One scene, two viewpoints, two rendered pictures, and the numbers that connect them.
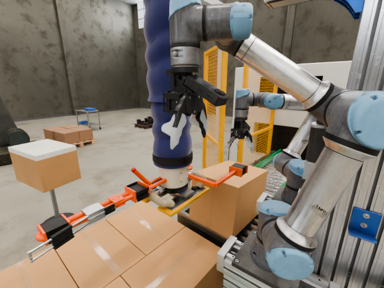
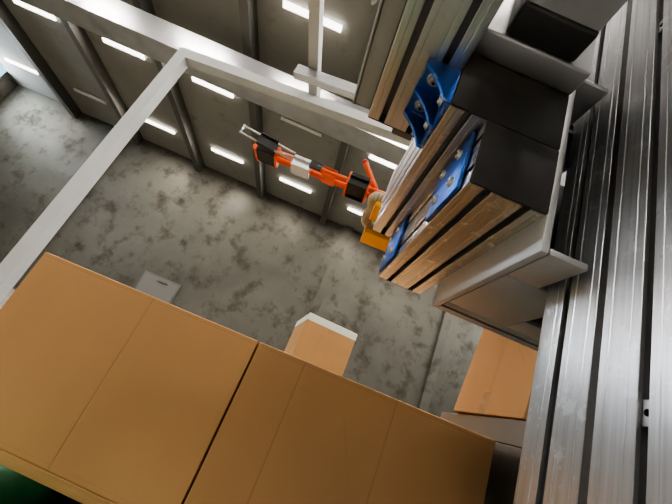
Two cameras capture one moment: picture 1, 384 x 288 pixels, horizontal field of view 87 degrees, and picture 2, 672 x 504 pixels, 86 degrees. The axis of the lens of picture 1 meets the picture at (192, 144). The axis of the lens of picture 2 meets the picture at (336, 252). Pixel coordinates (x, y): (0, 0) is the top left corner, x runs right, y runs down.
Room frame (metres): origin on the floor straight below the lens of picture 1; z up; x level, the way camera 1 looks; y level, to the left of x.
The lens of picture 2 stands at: (0.24, -0.63, 0.47)
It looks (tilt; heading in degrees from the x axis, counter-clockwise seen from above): 22 degrees up; 53
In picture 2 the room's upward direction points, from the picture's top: 23 degrees clockwise
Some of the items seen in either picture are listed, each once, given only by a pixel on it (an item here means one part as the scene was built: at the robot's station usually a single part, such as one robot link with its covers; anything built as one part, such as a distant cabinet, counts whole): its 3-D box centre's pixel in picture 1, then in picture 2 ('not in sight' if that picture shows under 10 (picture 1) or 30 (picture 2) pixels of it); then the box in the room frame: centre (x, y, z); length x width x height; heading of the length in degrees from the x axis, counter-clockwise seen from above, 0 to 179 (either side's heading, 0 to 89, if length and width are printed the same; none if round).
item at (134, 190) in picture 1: (137, 191); (357, 187); (0.88, 0.27, 1.18); 0.10 x 0.08 x 0.06; 51
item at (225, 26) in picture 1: (227, 24); not in sight; (0.55, -0.09, 1.82); 0.11 x 0.11 x 0.08; 80
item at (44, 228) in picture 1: (55, 228); (268, 153); (0.61, 0.49, 1.18); 0.08 x 0.07 x 0.05; 141
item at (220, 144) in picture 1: (211, 134); not in sight; (2.57, -0.26, 1.05); 0.87 x 0.10 x 2.10; 11
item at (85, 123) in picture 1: (87, 118); not in sight; (7.77, 4.04, 0.43); 0.92 x 0.55 x 0.87; 52
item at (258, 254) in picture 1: (271, 246); not in sight; (0.63, -0.30, 1.09); 0.15 x 0.15 x 0.10
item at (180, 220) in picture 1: (209, 240); (477, 468); (1.33, -0.14, 0.47); 0.70 x 0.03 x 0.15; 49
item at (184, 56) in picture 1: (184, 59); not in sight; (0.55, 0.02, 1.74); 0.08 x 0.08 x 0.05
